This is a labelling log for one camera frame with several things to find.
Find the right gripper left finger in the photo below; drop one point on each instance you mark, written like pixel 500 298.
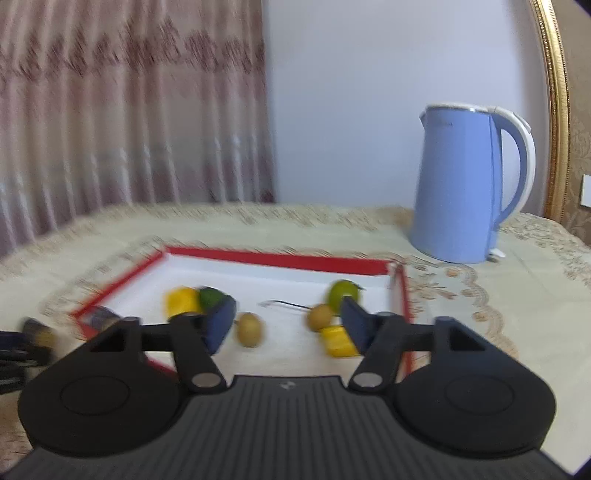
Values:
pixel 193 339

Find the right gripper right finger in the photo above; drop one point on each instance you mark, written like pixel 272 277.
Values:
pixel 383 340

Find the round green fruit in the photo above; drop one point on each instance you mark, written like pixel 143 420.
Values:
pixel 339 290

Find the dark sugarcane piece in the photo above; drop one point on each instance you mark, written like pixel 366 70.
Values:
pixel 39 338
pixel 101 318

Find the dark green fruit piece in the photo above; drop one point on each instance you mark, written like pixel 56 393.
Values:
pixel 209 297

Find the yellow fruit piece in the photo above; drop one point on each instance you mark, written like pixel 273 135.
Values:
pixel 337 342
pixel 182 300

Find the brown round longan fruit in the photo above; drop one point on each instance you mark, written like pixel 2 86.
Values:
pixel 249 330

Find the red cardboard box tray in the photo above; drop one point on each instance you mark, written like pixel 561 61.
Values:
pixel 276 287

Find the light blue electric kettle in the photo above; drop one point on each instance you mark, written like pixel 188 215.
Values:
pixel 458 208

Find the cream gold embroidered tablecloth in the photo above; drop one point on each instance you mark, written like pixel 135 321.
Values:
pixel 534 302

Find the pink floral curtain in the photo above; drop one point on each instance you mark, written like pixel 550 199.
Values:
pixel 124 102

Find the gold mirror frame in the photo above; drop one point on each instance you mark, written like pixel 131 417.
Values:
pixel 558 107

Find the white wall socket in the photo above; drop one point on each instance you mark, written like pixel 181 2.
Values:
pixel 585 198

